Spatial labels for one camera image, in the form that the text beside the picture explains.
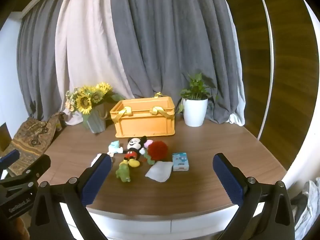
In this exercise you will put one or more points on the teal printed fabric pouch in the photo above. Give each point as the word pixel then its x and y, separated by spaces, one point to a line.
pixel 115 147

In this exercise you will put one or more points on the white folded cloth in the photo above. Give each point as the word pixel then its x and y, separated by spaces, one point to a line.
pixel 160 171

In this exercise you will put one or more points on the red pompom flower green stem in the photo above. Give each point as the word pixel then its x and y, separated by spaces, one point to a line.
pixel 157 150

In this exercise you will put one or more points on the narrow grey curtain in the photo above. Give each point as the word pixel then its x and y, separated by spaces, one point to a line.
pixel 37 67

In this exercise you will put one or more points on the white curtain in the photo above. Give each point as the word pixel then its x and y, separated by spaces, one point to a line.
pixel 92 50

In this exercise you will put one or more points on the wide grey curtain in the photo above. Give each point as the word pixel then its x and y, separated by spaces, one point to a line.
pixel 175 42

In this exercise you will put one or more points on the white plant pot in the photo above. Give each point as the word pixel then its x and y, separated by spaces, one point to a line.
pixel 195 111

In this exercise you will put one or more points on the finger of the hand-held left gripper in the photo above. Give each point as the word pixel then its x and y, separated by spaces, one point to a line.
pixel 8 158
pixel 37 166

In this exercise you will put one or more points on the pale green ribbed vase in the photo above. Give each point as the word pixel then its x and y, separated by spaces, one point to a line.
pixel 96 120

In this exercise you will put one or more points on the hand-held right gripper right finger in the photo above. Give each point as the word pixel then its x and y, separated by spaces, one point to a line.
pixel 230 180

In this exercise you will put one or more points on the mouse plush toy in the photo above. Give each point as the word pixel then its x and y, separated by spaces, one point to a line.
pixel 132 150

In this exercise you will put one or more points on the small white soft item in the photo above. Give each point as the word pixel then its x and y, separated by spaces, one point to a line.
pixel 95 160

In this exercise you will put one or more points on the artificial sunflower bouquet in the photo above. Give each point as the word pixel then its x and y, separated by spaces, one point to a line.
pixel 86 97

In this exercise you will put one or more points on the brown patterned cushion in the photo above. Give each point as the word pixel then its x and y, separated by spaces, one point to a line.
pixel 30 135

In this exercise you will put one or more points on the green potted plant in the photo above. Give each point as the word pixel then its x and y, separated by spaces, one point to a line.
pixel 196 88

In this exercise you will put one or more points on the green crocodile plush toy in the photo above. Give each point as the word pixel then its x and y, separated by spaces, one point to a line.
pixel 123 172

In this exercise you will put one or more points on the blue tissue pack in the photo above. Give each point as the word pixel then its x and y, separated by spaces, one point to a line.
pixel 180 161

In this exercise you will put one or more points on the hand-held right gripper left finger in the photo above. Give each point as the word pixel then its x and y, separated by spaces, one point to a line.
pixel 96 180

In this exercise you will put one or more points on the white trim strip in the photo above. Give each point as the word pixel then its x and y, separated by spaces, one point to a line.
pixel 268 55

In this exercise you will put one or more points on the grey white crumpled clothing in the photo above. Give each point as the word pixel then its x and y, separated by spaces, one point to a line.
pixel 308 205

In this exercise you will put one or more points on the pink egg-shaped sponge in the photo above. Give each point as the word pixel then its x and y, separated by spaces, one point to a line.
pixel 149 142

